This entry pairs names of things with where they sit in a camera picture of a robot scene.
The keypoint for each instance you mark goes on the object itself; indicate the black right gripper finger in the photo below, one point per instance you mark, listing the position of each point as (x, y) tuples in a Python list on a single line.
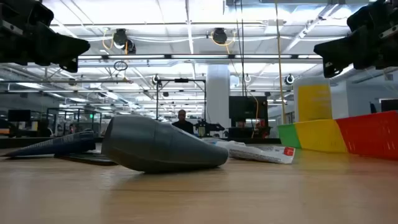
[(329, 71), (342, 49)]

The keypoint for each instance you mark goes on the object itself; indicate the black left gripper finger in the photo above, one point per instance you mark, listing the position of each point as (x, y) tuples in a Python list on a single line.
[(59, 46), (71, 66)]

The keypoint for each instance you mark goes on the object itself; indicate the dark ridged comb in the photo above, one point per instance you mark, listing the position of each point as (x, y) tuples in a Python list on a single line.
[(62, 143)]

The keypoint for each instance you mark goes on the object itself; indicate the white toothpaste tube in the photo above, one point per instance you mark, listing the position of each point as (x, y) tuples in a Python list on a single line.
[(224, 143), (264, 154)]

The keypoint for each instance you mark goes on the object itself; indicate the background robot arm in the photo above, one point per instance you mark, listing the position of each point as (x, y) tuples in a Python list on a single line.
[(205, 127)]

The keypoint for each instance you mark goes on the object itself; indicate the yellow canister with white lid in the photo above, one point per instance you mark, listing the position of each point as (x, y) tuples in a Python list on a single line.
[(314, 102)]

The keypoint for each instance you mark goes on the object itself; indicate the yellow plastic basket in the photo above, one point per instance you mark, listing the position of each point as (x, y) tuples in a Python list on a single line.
[(320, 137)]

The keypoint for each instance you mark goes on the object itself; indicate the dark monitor with white edge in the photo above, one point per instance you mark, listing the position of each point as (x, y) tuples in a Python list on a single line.
[(390, 105)]

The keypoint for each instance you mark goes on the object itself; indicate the small dark monitor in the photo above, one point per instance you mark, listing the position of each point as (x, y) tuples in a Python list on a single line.
[(18, 115)]

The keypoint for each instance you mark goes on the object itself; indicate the green plastic basket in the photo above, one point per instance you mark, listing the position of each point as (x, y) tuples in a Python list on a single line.
[(289, 137)]

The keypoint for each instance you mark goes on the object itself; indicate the red plastic basket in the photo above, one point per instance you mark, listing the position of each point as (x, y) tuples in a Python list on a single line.
[(370, 137)]

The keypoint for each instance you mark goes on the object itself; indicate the black monitor on stand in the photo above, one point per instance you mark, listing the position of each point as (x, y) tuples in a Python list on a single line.
[(248, 107)]

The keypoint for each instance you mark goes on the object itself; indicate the white round pillar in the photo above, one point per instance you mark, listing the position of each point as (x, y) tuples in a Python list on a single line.
[(217, 93)]

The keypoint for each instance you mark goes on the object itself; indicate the person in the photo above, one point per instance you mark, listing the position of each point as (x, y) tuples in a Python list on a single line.
[(183, 126)]

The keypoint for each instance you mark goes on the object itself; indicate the overhead light bar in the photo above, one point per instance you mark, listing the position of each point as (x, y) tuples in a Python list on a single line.
[(199, 56)]

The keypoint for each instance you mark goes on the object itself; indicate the black ceiling camera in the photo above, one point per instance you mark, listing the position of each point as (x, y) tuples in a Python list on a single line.
[(219, 35), (119, 37)]

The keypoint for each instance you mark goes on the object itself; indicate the black rig frame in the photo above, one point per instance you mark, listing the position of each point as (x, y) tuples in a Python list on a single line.
[(181, 80)]

